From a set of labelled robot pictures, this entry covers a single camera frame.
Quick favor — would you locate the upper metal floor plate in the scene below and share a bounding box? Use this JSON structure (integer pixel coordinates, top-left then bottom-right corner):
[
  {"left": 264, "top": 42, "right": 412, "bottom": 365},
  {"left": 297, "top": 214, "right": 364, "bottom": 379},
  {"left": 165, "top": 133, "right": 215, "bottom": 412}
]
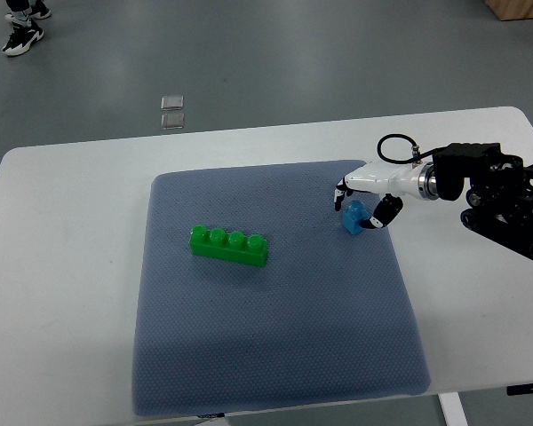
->
[{"left": 161, "top": 95, "right": 184, "bottom": 111}]

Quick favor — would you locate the white table leg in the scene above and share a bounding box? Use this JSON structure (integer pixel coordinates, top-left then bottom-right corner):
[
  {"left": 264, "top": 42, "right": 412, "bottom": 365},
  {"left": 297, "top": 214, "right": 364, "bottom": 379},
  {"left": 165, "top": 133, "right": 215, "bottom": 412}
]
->
[{"left": 438, "top": 392, "right": 468, "bottom": 426}]

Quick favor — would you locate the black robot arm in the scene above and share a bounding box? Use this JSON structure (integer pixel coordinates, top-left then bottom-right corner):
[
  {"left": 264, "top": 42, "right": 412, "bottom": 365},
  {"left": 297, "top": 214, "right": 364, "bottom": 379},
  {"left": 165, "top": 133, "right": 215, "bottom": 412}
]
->
[{"left": 429, "top": 143, "right": 533, "bottom": 261}]

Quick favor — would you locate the long green block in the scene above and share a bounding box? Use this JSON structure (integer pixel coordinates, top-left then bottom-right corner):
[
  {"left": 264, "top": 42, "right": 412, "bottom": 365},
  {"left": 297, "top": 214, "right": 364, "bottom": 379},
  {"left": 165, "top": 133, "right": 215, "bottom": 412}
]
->
[{"left": 189, "top": 225, "right": 268, "bottom": 267}]

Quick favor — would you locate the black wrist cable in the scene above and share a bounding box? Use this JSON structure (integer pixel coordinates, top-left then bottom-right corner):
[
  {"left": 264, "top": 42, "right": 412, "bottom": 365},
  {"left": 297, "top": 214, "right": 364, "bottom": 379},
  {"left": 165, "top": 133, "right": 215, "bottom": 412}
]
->
[{"left": 376, "top": 133, "right": 436, "bottom": 166}]

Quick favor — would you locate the blue-grey foam mat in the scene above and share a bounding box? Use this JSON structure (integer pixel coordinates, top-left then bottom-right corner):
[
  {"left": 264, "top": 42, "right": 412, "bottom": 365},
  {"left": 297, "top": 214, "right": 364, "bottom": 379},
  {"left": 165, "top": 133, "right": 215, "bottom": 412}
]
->
[{"left": 132, "top": 160, "right": 431, "bottom": 416}]

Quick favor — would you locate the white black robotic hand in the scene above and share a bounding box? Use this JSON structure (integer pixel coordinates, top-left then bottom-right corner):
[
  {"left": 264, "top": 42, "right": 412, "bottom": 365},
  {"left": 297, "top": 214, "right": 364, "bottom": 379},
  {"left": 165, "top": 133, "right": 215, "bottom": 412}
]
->
[{"left": 334, "top": 162, "right": 438, "bottom": 229}]

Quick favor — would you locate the small blue block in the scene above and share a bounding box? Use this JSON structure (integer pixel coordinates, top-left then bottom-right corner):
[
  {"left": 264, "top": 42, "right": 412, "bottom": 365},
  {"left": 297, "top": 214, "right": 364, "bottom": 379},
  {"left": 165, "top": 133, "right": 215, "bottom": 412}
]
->
[{"left": 342, "top": 200, "right": 370, "bottom": 235}]

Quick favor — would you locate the metal floor plate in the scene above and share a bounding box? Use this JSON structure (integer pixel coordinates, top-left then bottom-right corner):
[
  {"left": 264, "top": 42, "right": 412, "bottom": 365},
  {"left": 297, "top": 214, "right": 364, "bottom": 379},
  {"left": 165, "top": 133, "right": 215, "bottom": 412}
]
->
[
  {"left": 161, "top": 112, "right": 185, "bottom": 130},
  {"left": 161, "top": 95, "right": 184, "bottom": 111}
]

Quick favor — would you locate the black white sneaker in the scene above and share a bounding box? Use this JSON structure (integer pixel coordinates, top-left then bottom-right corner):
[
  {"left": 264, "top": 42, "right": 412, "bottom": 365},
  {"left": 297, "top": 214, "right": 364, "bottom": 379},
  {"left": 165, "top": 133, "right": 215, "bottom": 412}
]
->
[
  {"left": 4, "top": 0, "right": 51, "bottom": 23},
  {"left": 2, "top": 21, "right": 44, "bottom": 57}
]

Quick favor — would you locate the lower metal floor plate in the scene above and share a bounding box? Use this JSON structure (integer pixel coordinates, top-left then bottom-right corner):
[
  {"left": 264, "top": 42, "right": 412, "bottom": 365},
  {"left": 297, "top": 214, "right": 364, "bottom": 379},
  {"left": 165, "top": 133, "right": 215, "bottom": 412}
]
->
[{"left": 161, "top": 112, "right": 185, "bottom": 130}]

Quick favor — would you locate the black table control panel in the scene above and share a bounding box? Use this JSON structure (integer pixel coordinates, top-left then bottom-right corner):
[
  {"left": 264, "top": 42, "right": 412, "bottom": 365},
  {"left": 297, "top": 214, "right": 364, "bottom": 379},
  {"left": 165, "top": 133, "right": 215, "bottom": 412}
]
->
[{"left": 506, "top": 383, "right": 533, "bottom": 396}]

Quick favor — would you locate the wooden box corner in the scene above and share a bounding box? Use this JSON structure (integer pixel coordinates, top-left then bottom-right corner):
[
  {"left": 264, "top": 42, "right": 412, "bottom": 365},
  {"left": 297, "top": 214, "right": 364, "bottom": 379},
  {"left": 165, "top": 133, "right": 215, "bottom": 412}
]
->
[{"left": 484, "top": 0, "right": 533, "bottom": 21}]

